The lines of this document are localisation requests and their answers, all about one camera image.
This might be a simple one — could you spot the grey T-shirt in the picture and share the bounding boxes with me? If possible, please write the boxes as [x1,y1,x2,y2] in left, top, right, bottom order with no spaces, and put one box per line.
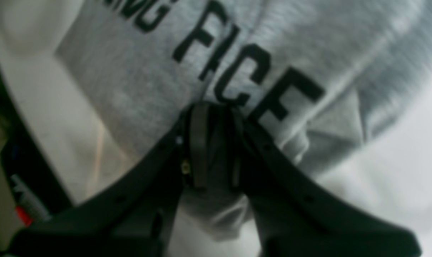
[54,0,432,243]

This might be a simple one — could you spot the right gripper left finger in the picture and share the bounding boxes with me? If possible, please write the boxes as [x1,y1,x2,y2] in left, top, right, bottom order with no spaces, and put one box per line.
[9,102,211,257]

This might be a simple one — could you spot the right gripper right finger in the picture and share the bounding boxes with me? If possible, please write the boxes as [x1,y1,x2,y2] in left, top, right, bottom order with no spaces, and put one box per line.
[230,108,422,257]

